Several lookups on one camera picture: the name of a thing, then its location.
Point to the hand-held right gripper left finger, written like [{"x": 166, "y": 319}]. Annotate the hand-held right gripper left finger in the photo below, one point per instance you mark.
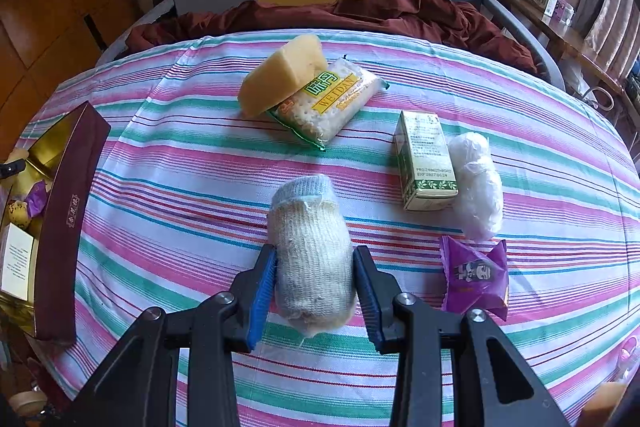
[{"x": 261, "y": 302}]

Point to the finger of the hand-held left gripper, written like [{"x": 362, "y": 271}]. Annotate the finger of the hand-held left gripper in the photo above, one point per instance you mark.
[{"x": 12, "y": 168}]

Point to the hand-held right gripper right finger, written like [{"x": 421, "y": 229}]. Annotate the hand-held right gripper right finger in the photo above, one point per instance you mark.
[{"x": 369, "y": 307}]

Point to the purple candy packet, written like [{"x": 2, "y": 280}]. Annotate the purple candy packet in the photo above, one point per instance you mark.
[
  {"x": 35, "y": 199},
  {"x": 475, "y": 277}
]

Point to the white knitted sock roll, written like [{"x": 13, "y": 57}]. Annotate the white knitted sock roll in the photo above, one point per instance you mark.
[{"x": 312, "y": 252}]

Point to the gold tin box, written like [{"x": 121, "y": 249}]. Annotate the gold tin box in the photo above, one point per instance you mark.
[{"x": 65, "y": 217}]

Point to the white plastic-wrapped lump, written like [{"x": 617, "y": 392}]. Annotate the white plastic-wrapped lump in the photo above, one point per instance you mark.
[{"x": 475, "y": 187}]

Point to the green white carton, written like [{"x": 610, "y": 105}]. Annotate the green white carton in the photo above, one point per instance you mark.
[{"x": 425, "y": 157}]

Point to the cracker packet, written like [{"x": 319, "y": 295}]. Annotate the cracker packet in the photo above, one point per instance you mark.
[{"x": 330, "y": 107}]

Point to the large yellow sponge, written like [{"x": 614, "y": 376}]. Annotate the large yellow sponge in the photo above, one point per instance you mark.
[{"x": 280, "y": 77}]

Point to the striped tablecloth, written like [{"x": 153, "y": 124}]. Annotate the striped tablecloth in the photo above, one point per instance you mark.
[{"x": 200, "y": 187}]

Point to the cream round container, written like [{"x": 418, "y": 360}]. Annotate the cream round container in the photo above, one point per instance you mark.
[{"x": 25, "y": 402}]

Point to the tan blurred object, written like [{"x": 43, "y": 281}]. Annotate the tan blurred object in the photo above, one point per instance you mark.
[{"x": 600, "y": 407}]

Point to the small pink object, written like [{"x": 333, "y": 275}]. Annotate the small pink object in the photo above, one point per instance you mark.
[{"x": 626, "y": 359}]

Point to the dark red blanket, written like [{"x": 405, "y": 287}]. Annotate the dark red blanket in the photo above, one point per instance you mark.
[{"x": 400, "y": 12}]

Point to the wooden side shelf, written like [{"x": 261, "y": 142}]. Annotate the wooden side shelf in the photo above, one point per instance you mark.
[{"x": 565, "y": 37}]

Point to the purple jar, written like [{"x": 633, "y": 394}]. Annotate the purple jar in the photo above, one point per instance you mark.
[{"x": 564, "y": 12}]

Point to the patterned beige curtain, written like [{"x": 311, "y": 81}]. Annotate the patterned beige curtain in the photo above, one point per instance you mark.
[{"x": 610, "y": 22}]

